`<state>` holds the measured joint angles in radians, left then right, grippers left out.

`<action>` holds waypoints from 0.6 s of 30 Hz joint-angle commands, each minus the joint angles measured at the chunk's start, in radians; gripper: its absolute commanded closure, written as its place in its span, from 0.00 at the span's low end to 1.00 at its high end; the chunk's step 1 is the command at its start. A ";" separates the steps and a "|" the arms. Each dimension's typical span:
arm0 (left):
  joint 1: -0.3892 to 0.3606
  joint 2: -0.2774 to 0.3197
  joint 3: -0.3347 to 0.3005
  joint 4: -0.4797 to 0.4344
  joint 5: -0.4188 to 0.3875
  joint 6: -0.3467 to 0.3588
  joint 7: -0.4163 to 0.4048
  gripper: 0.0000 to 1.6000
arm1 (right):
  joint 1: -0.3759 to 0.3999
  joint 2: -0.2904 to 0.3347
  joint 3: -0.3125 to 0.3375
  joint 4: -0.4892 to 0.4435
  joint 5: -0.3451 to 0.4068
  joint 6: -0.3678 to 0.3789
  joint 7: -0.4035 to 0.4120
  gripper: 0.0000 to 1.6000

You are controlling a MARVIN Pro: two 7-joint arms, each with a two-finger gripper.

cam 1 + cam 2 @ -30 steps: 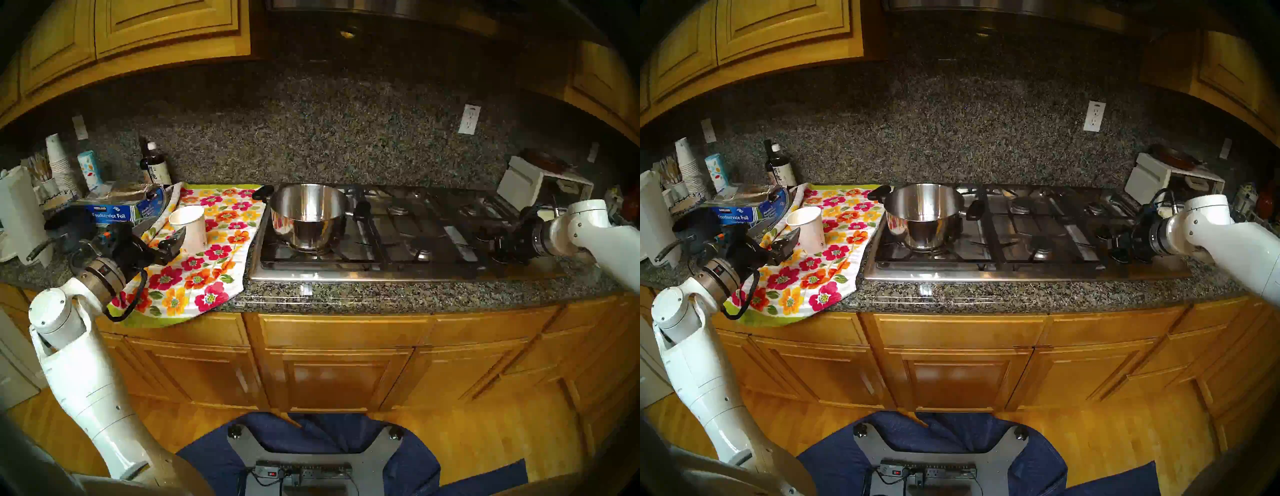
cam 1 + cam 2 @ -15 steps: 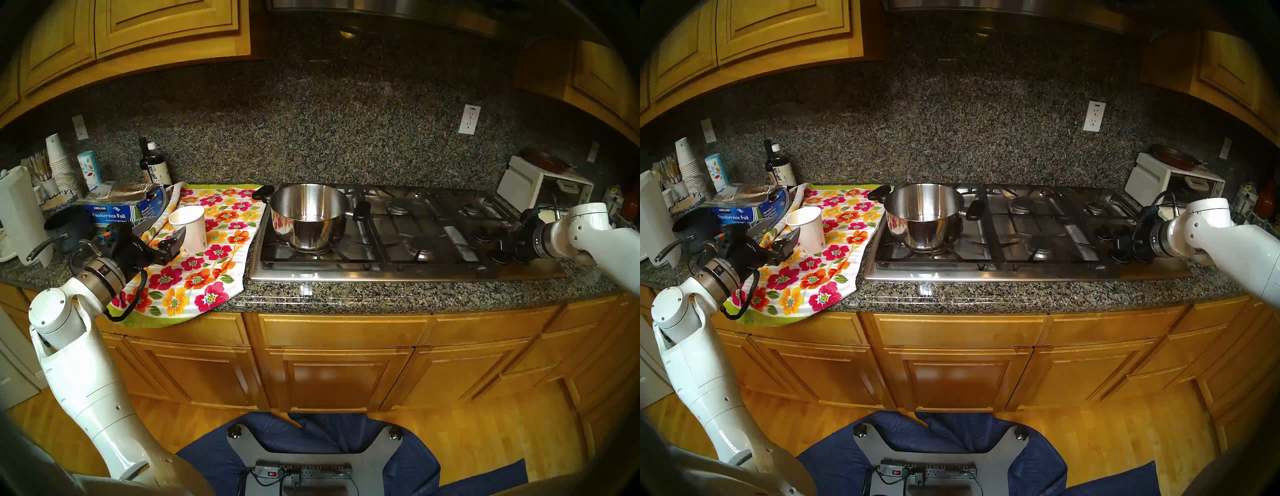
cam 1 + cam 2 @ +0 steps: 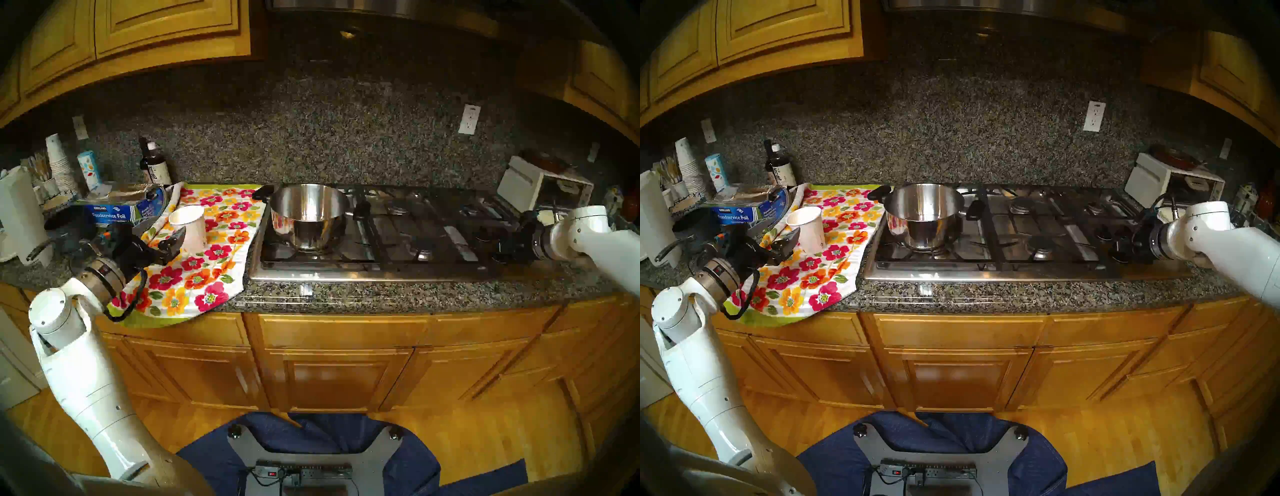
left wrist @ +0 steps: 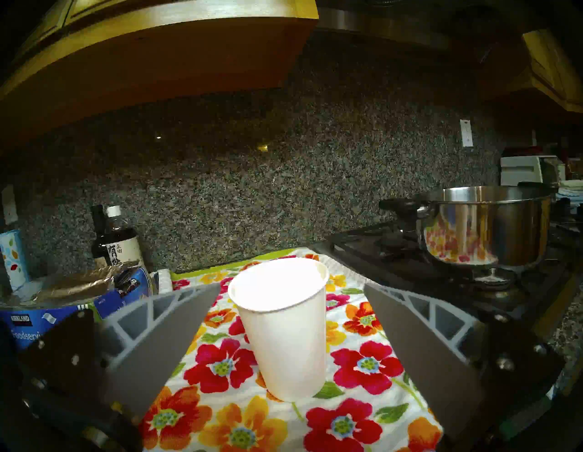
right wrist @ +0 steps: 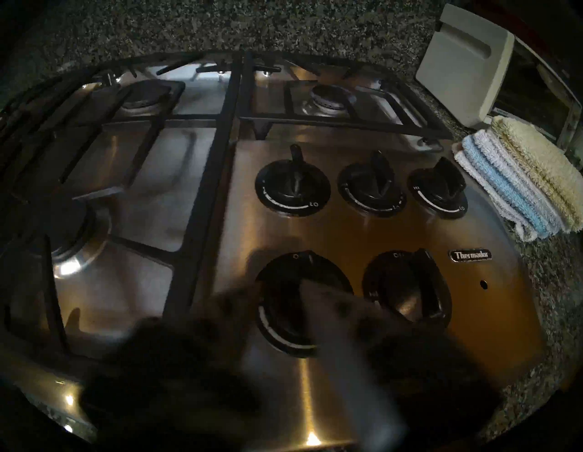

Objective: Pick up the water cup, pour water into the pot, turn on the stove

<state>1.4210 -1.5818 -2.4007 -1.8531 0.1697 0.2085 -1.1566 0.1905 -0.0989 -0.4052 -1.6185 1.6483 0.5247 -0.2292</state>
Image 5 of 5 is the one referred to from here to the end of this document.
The white kitchen appliance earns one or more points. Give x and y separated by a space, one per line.
464 68

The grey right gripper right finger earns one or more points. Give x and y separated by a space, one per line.
355 364

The small black capped gas burner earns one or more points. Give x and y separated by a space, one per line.
330 98

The narrow black cast iron grate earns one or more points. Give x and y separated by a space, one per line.
319 120

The striped blue yellow dish towel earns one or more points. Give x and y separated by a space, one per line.
524 182

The small black stove knob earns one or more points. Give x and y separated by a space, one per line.
373 189
439 189
294 187

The wide black cast iron grate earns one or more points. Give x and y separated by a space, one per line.
200 218

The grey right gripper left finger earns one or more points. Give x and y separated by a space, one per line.
173 378

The stainless steel gas cooktop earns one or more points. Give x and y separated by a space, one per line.
364 232

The large black stove knob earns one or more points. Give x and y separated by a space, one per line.
282 310
410 291

